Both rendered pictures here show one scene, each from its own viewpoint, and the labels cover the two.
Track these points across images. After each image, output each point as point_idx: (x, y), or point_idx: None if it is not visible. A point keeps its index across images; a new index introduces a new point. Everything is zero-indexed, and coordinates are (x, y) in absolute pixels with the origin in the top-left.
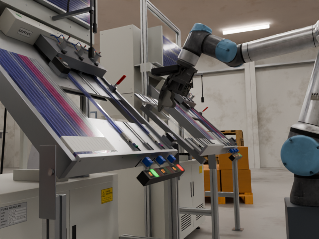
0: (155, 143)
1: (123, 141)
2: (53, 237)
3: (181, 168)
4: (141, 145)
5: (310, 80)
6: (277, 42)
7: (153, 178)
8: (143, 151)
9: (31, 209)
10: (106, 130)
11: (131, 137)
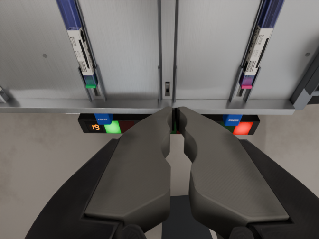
0: (239, 68)
1: (60, 56)
2: None
3: (244, 130)
4: (138, 73)
5: None
6: None
7: (95, 133)
8: (87, 109)
9: None
10: (2, 14)
11: (119, 40)
